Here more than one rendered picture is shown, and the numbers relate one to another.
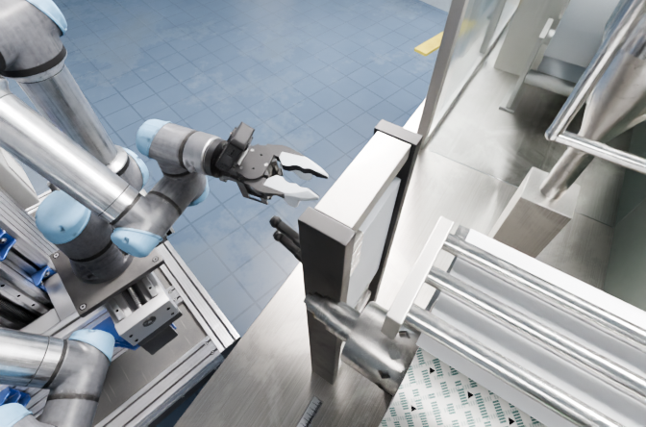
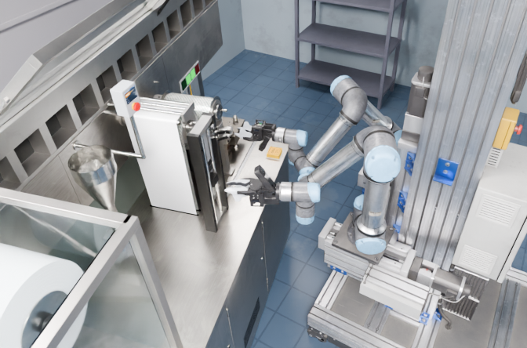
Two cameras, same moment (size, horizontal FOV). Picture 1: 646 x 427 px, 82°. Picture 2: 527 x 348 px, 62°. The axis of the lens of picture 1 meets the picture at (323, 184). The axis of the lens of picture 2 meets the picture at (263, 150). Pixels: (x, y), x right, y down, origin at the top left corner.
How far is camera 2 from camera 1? 179 cm
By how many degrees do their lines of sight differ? 89
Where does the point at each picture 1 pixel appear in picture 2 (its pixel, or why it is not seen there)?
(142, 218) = (303, 179)
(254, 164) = (256, 183)
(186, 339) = (343, 306)
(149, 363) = (356, 287)
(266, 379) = (246, 201)
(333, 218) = (206, 115)
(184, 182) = not seen: hidden behind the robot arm
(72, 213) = (359, 200)
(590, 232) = not seen: hidden behind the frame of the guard
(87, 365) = (300, 164)
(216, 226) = not seen: outside the picture
